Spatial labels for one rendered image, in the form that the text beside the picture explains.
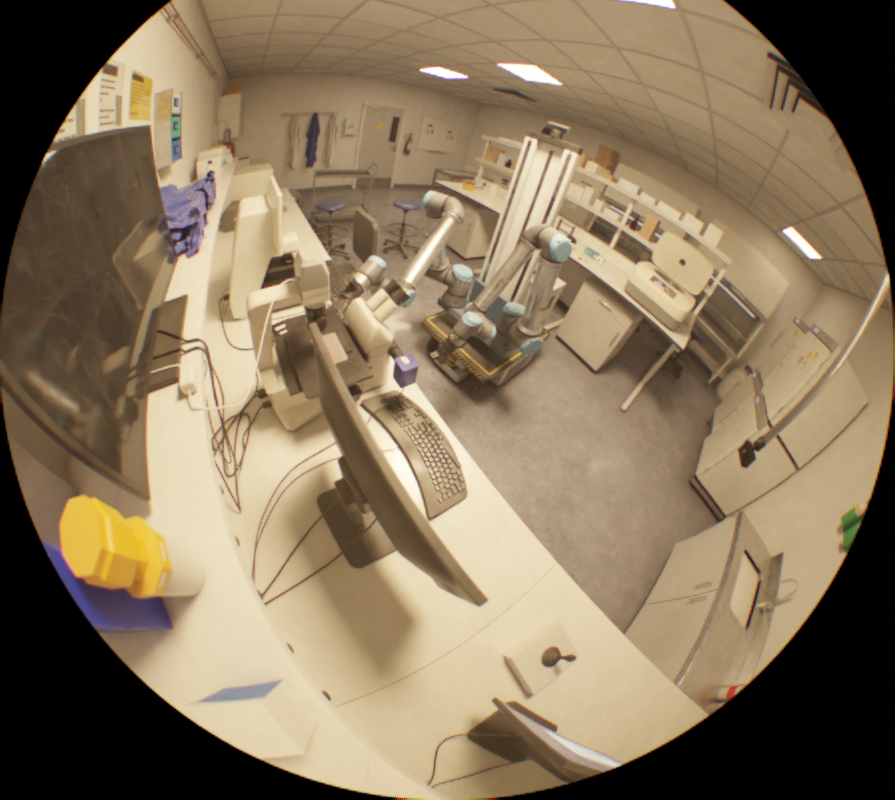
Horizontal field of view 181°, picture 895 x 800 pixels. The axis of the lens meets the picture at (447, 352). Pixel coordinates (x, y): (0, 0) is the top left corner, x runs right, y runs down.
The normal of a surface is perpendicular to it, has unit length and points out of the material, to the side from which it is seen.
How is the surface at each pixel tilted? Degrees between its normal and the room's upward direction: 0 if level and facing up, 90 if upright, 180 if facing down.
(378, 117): 90
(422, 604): 0
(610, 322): 90
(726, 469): 90
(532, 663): 10
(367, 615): 0
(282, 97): 90
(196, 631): 0
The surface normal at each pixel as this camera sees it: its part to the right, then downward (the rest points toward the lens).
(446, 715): 0.22, -0.69
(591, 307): -0.79, 0.29
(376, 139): 0.57, 0.66
